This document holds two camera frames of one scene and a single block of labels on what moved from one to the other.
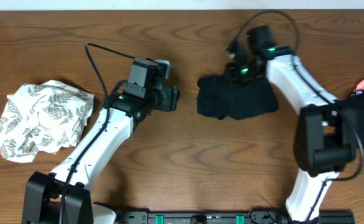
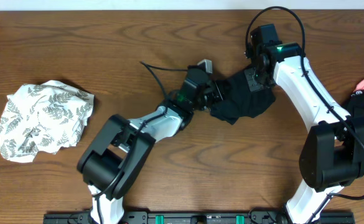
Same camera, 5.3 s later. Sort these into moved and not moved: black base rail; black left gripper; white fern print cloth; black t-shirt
Moved: black left gripper
Not moved: black base rail; black t-shirt; white fern print cloth
